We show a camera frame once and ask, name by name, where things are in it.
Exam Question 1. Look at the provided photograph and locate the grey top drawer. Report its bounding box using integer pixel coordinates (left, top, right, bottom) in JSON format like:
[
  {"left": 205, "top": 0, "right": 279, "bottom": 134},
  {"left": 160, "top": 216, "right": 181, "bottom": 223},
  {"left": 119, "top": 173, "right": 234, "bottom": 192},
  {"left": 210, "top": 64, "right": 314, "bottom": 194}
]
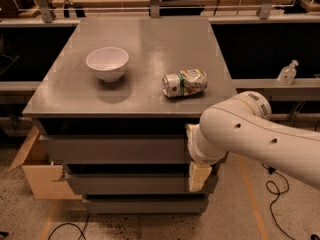
[{"left": 40, "top": 135, "right": 191, "bottom": 164}]

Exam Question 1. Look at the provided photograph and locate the grey drawer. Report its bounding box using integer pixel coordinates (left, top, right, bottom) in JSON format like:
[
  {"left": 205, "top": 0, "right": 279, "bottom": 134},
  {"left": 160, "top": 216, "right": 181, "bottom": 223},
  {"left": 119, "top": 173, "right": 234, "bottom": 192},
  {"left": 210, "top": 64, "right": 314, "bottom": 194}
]
[
  {"left": 40, "top": 135, "right": 191, "bottom": 164},
  {"left": 66, "top": 173, "right": 190, "bottom": 195},
  {"left": 83, "top": 198, "right": 208, "bottom": 214}
]

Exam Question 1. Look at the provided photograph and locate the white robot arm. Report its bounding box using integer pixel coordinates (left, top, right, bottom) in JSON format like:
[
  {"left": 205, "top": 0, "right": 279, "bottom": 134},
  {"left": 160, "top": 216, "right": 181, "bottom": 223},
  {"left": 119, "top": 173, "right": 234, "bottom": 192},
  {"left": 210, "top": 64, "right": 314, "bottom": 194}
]
[{"left": 186, "top": 91, "right": 320, "bottom": 192}]

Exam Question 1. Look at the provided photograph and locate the grey drawer cabinet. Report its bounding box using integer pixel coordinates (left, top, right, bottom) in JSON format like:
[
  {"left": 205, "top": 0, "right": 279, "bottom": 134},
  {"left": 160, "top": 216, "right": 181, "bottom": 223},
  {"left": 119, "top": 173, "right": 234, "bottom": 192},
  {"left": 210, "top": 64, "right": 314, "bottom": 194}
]
[{"left": 23, "top": 17, "right": 236, "bottom": 200}]

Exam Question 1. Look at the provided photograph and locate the grey bottom drawer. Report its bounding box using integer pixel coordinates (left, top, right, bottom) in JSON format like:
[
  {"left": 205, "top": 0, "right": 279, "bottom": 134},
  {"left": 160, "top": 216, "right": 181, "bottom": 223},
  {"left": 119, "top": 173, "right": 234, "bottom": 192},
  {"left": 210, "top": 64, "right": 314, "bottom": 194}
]
[{"left": 83, "top": 198, "right": 208, "bottom": 214}]

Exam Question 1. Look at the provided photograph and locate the grey middle drawer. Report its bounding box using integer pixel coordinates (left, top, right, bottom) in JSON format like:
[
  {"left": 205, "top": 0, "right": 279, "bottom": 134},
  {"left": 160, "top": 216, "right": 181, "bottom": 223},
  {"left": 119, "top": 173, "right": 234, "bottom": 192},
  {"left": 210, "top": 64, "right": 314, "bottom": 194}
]
[{"left": 66, "top": 173, "right": 190, "bottom": 195}]

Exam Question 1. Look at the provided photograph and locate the black power adapter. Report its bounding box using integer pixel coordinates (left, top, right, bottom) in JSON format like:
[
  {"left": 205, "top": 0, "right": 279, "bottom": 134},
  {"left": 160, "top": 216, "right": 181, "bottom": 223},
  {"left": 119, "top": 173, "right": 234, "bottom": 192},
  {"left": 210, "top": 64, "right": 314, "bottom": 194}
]
[{"left": 267, "top": 166, "right": 275, "bottom": 174}]

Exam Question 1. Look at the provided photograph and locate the crushed drink can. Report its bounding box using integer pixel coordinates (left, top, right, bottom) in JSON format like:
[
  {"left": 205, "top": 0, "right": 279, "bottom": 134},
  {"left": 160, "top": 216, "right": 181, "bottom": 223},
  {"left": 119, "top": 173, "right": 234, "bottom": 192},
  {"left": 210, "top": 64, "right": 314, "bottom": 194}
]
[{"left": 162, "top": 69, "right": 208, "bottom": 98}]

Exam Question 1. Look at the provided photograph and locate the clear sanitizer pump bottle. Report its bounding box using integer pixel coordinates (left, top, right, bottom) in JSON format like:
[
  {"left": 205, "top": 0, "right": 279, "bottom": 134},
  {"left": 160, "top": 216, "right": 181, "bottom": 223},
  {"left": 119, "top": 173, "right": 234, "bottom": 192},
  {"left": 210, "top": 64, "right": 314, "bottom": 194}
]
[{"left": 277, "top": 60, "right": 299, "bottom": 86}]

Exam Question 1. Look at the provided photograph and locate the white ceramic bowl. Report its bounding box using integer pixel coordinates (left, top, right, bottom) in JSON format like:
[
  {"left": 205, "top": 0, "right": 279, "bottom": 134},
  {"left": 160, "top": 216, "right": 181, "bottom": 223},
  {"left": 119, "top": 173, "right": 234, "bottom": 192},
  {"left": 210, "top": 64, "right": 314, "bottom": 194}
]
[{"left": 86, "top": 47, "right": 129, "bottom": 82}]

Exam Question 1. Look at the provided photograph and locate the cardboard box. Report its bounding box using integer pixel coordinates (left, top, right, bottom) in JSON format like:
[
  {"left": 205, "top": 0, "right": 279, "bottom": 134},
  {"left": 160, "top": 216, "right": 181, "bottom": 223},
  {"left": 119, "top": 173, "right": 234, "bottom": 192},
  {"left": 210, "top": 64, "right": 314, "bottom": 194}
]
[{"left": 8, "top": 126, "right": 82, "bottom": 200}]

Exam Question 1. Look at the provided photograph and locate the black floor cable left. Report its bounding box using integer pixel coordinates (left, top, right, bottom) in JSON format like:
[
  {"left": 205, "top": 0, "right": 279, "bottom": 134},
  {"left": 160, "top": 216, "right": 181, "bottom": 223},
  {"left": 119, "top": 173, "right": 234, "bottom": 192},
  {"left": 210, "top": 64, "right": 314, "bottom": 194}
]
[{"left": 47, "top": 213, "right": 92, "bottom": 240}]

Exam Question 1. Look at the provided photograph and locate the metal railing frame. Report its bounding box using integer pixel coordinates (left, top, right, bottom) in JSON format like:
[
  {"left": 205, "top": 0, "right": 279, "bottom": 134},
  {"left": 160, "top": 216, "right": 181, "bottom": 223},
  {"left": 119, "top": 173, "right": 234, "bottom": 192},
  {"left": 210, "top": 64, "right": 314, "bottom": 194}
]
[{"left": 0, "top": 0, "right": 320, "bottom": 27}]

